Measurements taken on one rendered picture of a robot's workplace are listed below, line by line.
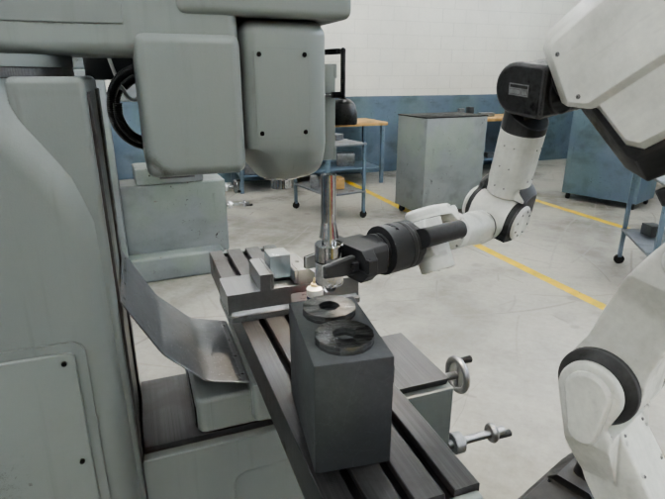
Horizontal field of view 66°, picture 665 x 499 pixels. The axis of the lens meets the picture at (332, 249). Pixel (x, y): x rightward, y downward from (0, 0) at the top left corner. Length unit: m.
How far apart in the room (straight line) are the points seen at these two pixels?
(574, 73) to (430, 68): 8.00
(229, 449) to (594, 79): 1.04
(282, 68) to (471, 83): 8.34
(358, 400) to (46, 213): 0.60
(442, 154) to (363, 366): 5.04
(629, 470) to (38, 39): 1.26
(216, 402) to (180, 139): 0.58
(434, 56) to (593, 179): 3.33
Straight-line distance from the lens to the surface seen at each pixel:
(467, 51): 9.27
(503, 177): 1.15
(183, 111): 1.02
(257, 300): 1.28
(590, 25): 0.92
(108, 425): 1.15
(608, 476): 1.15
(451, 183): 5.85
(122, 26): 1.03
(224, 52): 1.03
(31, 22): 1.04
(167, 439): 1.27
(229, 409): 1.23
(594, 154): 7.11
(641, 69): 0.88
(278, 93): 1.08
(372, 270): 0.82
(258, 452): 1.31
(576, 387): 1.04
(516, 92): 1.07
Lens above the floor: 1.53
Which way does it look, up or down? 19 degrees down
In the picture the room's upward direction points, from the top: straight up
